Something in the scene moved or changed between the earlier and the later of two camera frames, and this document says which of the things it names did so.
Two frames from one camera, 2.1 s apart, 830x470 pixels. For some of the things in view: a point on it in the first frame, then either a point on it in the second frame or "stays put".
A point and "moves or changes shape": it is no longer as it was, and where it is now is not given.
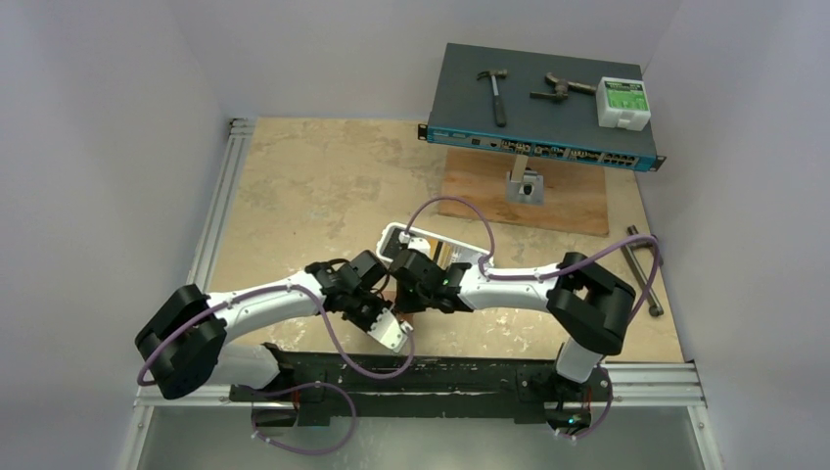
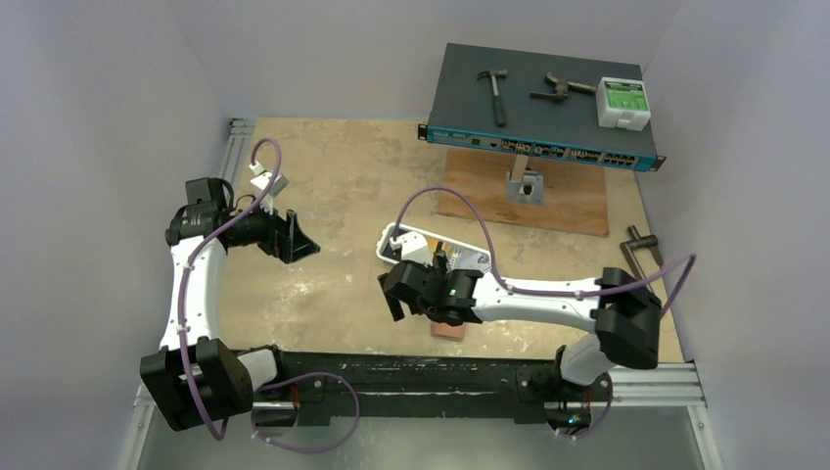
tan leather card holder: [390, 294] moves or changes shape
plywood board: [575, 193] stays put
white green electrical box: [622, 103] stays put
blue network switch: [533, 104] stays put
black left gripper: [380, 305] -> [283, 237]
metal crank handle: [640, 270] stays put
